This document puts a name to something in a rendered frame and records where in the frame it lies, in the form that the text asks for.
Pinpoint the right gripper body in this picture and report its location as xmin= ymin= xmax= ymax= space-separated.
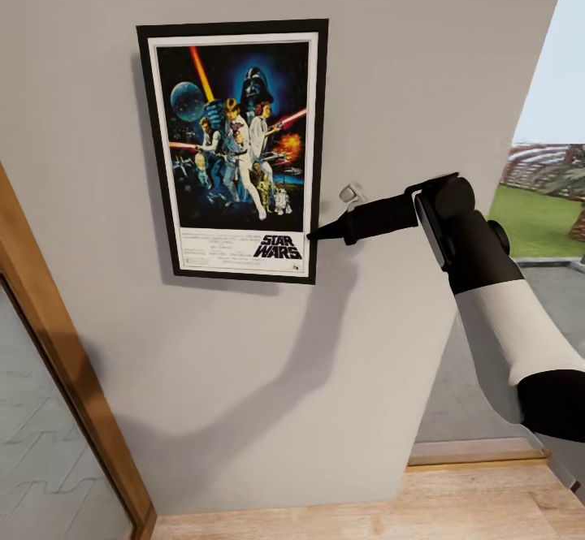
xmin=340 ymin=198 xmax=394 ymax=245

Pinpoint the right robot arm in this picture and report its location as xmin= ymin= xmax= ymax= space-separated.
xmin=306 ymin=172 xmax=585 ymax=487

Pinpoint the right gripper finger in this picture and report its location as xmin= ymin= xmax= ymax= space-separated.
xmin=306 ymin=218 xmax=345 ymax=240

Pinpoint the poster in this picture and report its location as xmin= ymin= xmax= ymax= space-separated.
xmin=136 ymin=18 xmax=329 ymax=284

